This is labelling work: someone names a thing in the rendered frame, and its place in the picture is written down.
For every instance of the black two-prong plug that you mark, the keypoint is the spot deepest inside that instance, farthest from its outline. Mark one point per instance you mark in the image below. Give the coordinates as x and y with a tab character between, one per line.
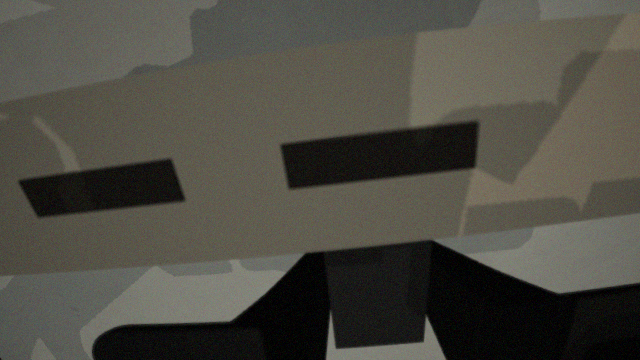
378	294

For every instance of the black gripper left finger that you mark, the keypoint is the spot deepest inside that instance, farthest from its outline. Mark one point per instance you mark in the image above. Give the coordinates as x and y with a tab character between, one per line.
289	322

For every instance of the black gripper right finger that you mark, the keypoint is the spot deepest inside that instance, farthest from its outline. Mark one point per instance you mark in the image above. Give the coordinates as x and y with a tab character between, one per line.
480	313

